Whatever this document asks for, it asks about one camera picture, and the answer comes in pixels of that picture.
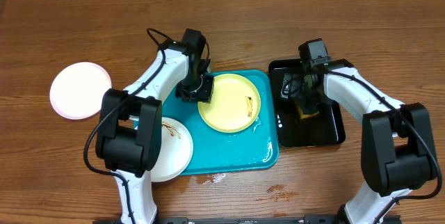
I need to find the yellow plate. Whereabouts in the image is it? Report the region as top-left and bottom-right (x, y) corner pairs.
(197, 74), (261, 133)

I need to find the white plate with sauce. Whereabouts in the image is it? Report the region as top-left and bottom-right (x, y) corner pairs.
(151, 117), (193, 182)

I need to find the orange green sponge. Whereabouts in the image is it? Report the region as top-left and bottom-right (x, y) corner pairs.
(295, 99), (319, 120)

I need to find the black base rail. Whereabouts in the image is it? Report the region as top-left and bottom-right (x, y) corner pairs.
(92, 214), (403, 224)

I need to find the teal plastic tray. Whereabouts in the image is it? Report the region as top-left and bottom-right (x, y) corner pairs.
(162, 70), (279, 175)

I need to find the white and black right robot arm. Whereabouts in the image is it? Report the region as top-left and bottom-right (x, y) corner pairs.
(270, 57), (443, 223)

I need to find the pink white plate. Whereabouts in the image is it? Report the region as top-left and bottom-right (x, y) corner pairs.
(49, 62), (112, 120)

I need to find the black plastic tray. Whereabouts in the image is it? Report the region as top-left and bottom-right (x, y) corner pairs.
(268, 59), (346, 147)

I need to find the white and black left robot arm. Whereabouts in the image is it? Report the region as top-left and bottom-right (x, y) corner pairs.
(83, 36), (213, 223)

